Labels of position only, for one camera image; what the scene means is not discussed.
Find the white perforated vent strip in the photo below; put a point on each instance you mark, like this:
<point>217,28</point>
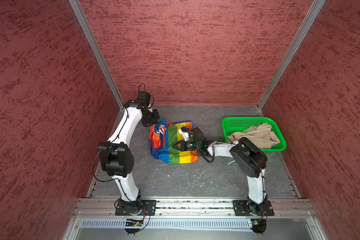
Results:
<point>186,224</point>

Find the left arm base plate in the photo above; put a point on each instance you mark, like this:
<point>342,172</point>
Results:
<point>137,208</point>

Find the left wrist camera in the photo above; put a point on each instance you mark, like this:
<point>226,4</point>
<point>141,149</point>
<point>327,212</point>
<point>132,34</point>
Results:
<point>144,96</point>

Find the left base connector board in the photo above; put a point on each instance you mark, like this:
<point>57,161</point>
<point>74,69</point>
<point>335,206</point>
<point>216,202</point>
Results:
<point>132,223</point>

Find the rainbow striped shorts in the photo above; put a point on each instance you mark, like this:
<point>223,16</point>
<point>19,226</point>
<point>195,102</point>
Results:
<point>163,136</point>

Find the green plastic basket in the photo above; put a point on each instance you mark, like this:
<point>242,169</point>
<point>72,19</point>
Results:
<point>239,124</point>

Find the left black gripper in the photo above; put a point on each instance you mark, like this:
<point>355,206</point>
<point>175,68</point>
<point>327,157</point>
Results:
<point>154,121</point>

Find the aluminium front rail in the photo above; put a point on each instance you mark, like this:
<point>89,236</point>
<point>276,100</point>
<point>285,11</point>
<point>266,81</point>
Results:
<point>196,208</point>

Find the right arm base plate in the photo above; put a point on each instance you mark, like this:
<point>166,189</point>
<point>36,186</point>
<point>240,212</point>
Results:
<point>248,208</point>

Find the beige shorts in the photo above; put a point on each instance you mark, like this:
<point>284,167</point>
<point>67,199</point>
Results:
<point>261,136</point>

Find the right aluminium corner post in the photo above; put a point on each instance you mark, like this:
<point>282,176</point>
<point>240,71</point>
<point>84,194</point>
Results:
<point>304,28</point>

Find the right base connector board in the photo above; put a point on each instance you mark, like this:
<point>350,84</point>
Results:
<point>259,226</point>

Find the left aluminium corner post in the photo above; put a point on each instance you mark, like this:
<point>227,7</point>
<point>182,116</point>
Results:
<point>85,26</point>

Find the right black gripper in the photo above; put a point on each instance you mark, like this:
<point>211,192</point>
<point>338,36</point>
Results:
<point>182,144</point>

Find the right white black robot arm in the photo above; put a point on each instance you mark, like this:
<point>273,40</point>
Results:
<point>249,158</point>

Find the aluminium corner post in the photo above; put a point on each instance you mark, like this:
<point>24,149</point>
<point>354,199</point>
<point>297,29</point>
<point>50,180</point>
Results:
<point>85,26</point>
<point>304,28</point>

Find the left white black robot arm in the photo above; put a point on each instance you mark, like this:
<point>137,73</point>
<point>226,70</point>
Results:
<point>116,158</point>

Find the base connector board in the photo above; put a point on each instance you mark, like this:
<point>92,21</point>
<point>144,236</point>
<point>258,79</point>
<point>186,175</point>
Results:
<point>259,226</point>
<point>132,223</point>

